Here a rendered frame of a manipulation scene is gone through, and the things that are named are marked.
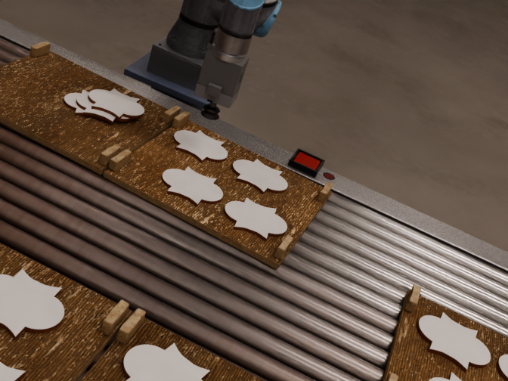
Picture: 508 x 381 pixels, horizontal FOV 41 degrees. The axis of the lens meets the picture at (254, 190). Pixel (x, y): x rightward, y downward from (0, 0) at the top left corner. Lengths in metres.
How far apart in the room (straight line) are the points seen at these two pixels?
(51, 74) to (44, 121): 0.23
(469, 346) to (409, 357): 0.14
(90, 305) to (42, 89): 0.70
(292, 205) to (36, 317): 0.65
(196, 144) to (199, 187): 0.18
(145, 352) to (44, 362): 0.15
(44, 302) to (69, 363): 0.12
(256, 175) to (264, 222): 0.18
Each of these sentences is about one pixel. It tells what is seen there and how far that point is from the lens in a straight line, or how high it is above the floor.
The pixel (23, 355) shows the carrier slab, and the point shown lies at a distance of 1.06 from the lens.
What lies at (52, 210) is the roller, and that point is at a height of 0.92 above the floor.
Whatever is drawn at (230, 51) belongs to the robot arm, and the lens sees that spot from 1.46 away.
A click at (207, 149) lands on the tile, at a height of 0.94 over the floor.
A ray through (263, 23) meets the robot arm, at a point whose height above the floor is 1.11.
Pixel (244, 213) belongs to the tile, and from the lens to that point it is 1.42.
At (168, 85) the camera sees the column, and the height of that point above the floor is 0.87.
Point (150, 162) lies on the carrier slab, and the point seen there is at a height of 0.94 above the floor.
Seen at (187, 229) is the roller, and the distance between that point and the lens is 1.38.
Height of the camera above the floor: 1.74
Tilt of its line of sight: 32 degrees down
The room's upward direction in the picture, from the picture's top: 20 degrees clockwise
